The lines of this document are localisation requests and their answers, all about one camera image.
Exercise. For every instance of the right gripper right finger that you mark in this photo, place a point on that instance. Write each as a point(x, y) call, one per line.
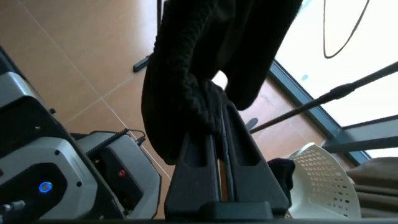
point(255, 183)

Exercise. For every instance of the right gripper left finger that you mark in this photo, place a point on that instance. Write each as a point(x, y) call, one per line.
point(192, 183)

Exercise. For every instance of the black shorts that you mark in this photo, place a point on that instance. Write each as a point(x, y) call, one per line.
point(174, 93)

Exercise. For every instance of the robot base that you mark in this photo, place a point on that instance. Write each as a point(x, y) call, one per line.
point(31, 149)

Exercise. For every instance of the white laundry basket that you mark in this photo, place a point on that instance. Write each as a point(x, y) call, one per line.
point(326, 180)

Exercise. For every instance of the black clothes rack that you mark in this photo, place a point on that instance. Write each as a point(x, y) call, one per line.
point(339, 91)

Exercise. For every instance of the window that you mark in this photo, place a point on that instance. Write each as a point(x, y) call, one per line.
point(367, 137)

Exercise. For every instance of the brown curtain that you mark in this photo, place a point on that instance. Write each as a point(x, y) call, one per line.
point(376, 174)

